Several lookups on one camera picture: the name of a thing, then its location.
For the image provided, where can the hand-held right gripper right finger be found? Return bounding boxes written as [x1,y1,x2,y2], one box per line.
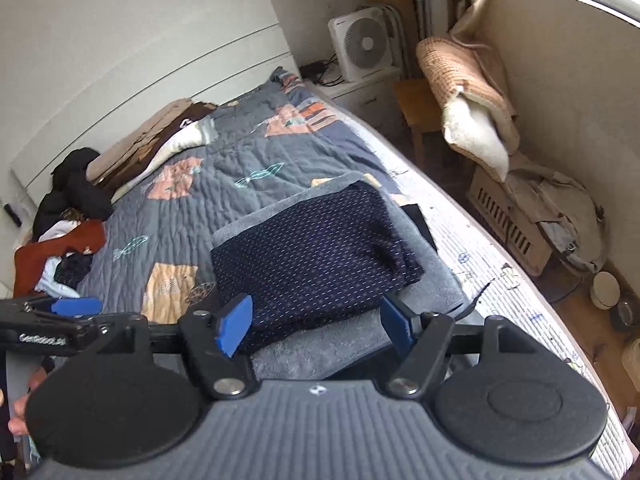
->
[379,294,538,401]

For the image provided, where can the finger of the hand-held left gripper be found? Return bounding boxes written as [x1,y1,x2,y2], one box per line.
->
[0,296,103,317]

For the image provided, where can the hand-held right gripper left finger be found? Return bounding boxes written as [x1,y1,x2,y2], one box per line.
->
[100,294,261,401]

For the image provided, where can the navy dotted sweater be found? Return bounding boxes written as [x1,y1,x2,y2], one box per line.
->
[210,181,426,356]

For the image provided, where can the person's left hand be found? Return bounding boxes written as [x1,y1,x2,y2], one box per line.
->
[7,364,51,437]

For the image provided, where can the pale patterned garment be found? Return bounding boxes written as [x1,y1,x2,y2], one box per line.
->
[34,220,96,296]

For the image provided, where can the folded grey towel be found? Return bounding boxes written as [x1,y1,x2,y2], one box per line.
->
[211,171,468,381]

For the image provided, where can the rust orange garment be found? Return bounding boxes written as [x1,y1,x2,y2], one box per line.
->
[13,219,107,298]

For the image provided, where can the folded black garment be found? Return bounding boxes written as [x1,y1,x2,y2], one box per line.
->
[320,202,493,378]

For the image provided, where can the black puffy jacket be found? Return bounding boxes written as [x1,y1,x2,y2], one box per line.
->
[32,147,115,241]

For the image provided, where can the grey quilted bedspread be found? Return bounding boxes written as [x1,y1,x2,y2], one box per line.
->
[75,67,401,326]

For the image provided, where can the beige radiator cover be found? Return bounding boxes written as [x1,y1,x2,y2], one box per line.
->
[467,165,553,276]

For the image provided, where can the folded beige brown blankets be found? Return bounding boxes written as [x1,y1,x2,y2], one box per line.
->
[86,99,218,191]

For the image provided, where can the white pillow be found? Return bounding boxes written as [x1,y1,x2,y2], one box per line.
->
[145,120,216,176]

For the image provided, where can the beige cloth bag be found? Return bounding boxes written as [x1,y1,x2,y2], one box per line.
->
[505,152,608,273]

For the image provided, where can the white bowl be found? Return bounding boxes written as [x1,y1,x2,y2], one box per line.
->
[590,271,621,310]

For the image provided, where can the wooden stool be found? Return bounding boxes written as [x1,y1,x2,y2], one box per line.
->
[392,77,443,161]

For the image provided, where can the metal bowl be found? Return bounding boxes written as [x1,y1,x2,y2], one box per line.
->
[612,294,640,332]

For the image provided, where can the white nightstand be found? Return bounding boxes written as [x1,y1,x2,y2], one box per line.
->
[320,67,406,126]

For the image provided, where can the checkered beige cushion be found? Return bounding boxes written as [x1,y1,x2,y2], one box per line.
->
[416,35,521,183]

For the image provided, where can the white headboard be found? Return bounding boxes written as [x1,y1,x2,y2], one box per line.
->
[10,0,301,196]

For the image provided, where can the black power strip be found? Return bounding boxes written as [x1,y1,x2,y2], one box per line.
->
[299,60,346,86]

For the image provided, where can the white box fan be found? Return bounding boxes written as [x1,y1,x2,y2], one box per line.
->
[327,6,403,83]

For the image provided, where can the beige curtain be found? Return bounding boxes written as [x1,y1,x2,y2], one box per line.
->
[450,0,501,51]

